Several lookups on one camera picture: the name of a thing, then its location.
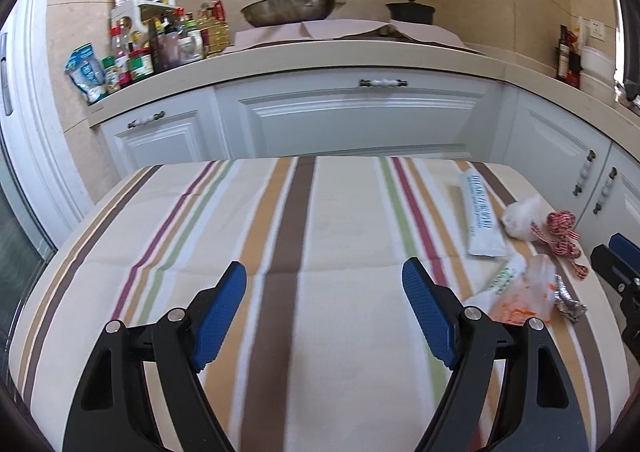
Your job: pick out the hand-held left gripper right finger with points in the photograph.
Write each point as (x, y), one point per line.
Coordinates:
(430, 317)

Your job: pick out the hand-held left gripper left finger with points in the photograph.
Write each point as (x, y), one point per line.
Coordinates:
(220, 322)

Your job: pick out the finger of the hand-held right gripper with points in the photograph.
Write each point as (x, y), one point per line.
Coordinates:
(612, 267)
(627, 249)

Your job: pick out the silver foil wrapper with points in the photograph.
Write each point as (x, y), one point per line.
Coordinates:
(567, 299)

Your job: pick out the red checked ribbon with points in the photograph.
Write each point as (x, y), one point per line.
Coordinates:
(562, 234)

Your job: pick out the white wrapper green print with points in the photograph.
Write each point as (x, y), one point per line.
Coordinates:
(500, 277)

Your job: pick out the clear plastic bag orange print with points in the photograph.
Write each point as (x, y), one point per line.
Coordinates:
(530, 292)

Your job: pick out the long white printed packet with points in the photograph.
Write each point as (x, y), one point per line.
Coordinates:
(481, 217)

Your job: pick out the striped tablecloth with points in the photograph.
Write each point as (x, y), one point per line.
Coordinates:
(320, 232)

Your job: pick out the white lidded container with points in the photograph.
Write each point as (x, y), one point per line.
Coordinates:
(597, 60)
(595, 83)

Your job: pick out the red box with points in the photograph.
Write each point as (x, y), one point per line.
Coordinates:
(574, 67)

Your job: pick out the dark glass bottle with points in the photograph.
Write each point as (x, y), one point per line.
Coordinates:
(562, 57)

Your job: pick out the white kitchen cabinets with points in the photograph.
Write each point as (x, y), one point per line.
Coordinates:
(350, 117)

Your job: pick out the white plastic bag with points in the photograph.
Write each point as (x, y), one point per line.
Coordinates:
(579, 32)

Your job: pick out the blue snack bag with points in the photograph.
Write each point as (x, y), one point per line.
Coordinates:
(87, 75)

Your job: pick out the cluster of condiment bottles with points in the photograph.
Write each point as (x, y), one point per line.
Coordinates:
(165, 42)

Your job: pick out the pink stove cover cloth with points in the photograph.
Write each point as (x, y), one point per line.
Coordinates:
(350, 30)

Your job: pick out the black lidded pot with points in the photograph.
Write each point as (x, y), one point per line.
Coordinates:
(410, 12)

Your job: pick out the white spice rack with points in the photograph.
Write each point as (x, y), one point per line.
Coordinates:
(145, 10)

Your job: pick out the white wall socket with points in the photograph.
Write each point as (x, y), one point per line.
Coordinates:
(597, 29)

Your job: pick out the white door frame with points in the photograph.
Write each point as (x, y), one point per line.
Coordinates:
(35, 132)

